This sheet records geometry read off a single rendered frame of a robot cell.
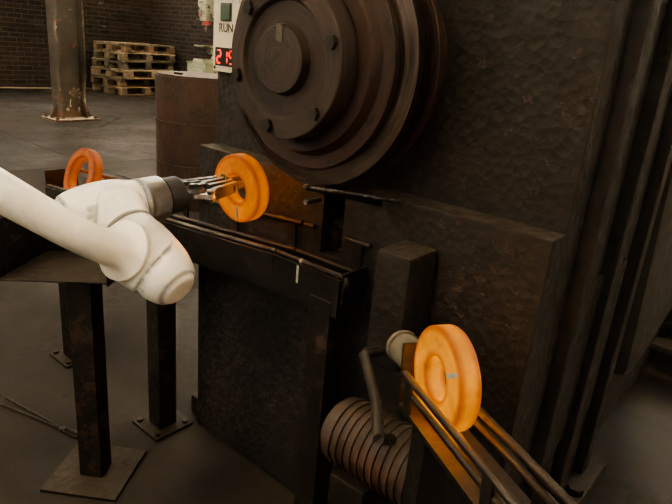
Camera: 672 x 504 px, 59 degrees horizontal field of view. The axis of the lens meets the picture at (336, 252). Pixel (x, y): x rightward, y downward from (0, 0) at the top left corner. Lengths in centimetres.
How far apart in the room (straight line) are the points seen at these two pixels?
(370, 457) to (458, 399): 28
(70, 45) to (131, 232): 717
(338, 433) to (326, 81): 61
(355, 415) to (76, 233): 56
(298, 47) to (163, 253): 42
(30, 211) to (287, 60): 49
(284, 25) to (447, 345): 61
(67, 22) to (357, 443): 741
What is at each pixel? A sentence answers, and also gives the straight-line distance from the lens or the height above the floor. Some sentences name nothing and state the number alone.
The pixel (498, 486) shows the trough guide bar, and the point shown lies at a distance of 72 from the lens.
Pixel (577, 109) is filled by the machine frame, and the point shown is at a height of 108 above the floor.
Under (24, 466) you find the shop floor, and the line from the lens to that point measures 190.
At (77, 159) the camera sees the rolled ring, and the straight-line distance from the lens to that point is 214.
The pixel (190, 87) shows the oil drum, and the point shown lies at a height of 82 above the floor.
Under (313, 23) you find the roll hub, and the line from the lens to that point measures 107.
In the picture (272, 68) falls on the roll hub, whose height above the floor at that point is 110.
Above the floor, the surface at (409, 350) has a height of 71.
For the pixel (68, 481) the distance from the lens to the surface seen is 181.
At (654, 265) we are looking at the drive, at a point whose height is 63.
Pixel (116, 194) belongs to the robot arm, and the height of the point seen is 86.
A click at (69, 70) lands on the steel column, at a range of 813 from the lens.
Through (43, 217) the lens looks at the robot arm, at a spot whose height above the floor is 88.
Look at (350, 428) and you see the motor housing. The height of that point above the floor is 52.
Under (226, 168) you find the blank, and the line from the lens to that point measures 136.
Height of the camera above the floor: 115
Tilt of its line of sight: 19 degrees down
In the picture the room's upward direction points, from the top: 5 degrees clockwise
